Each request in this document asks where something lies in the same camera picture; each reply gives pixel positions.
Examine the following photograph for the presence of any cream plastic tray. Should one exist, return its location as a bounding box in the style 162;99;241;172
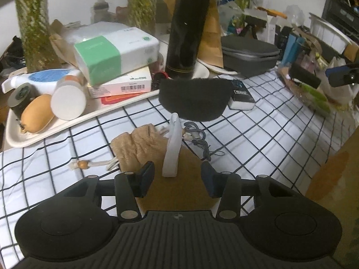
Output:
3;59;211;148

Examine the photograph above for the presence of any grey zip case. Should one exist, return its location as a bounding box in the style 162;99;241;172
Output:
221;35;281;78

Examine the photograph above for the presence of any white blue spray bottle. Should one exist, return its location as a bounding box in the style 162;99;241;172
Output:
1;69;85;95

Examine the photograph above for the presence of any pink white barcode box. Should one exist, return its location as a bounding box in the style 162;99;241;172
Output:
88;67;153;99

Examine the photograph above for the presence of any white eraser black sleeve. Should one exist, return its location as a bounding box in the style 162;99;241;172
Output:
228;80;256;111

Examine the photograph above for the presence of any black felt pouch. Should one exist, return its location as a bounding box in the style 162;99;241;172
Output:
158;78;233;123

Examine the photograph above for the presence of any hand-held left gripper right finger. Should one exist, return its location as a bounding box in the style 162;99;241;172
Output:
201;161;302;221

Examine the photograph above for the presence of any white plastic tray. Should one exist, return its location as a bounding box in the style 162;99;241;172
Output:
309;13;357;54

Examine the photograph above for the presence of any black storage box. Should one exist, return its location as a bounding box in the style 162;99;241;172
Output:
322;0;359;29

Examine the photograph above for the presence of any thin black cord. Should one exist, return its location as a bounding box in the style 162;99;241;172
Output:
196;139;226;162

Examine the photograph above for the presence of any white carton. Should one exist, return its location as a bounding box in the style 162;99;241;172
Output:
264;17;279;44

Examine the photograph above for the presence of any red flat packet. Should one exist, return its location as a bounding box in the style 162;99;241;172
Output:
101;93;147;106

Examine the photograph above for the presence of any white paper cup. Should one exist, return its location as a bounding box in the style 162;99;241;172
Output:
51;76;87;121

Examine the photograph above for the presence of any glass plate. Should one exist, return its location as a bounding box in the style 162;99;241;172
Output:
276;62;346;116

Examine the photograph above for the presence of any white black checked tablecloth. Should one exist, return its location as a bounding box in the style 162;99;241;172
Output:
0;67;355;269

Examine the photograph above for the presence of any grey cord loop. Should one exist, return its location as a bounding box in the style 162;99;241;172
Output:
182;121;207;147

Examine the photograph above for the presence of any black carton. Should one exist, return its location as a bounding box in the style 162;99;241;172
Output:
280;26;293;63

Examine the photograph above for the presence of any brown cork mat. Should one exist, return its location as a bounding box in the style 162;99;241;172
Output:
142;145;224;212

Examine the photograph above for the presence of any green white tissue pack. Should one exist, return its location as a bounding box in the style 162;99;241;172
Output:
73;27;160;87

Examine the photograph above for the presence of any small black round container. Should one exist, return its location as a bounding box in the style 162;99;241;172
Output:
8;82;40;118

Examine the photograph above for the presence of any white curved plastic piece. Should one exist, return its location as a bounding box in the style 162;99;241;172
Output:
162;113;183;178

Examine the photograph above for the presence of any brown paper bag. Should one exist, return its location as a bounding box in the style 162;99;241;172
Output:
196;0;225;68

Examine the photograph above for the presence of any beige drawstring pouch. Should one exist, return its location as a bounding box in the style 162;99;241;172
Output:
69;124;192;175

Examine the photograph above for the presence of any black thermos bottle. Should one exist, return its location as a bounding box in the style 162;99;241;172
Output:
165;0;215;79

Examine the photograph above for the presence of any green snack packet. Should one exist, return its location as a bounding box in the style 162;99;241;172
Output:
304;88;327;105
311;95;332;111
297;83;320;98

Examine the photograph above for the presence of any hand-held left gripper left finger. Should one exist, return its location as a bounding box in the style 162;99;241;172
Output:
57;161;155;223

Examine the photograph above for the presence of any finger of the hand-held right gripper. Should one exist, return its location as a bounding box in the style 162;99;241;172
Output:
329;73;359;88
325;61;359;77

